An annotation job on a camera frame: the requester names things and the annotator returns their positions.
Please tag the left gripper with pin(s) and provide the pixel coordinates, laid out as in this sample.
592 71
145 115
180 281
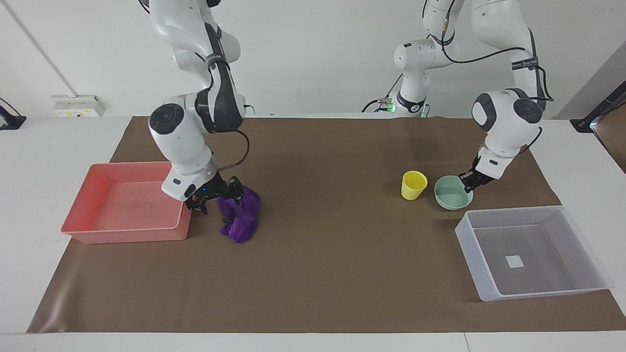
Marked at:
483 178

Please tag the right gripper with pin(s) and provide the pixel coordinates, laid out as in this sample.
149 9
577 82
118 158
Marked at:
211 190

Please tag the green bowl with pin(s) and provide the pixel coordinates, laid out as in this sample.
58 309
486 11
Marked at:
451 196

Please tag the purple cloth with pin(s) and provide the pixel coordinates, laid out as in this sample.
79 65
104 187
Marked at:
240 219

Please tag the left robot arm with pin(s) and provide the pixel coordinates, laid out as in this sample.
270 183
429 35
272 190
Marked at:
508 115

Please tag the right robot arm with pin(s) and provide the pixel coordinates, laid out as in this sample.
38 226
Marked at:
183 139

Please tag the clear plastic box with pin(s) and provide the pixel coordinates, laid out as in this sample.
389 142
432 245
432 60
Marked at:
528 256

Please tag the yellow plastic cup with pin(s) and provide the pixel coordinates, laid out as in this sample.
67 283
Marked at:
413 186

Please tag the pink plastic tray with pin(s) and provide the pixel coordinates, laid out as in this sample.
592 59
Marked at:
128 205

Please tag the black stand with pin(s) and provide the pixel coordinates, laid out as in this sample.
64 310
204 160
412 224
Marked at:
584 124
10 121

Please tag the white wall socket box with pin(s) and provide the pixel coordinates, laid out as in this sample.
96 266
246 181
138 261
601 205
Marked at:
78 106

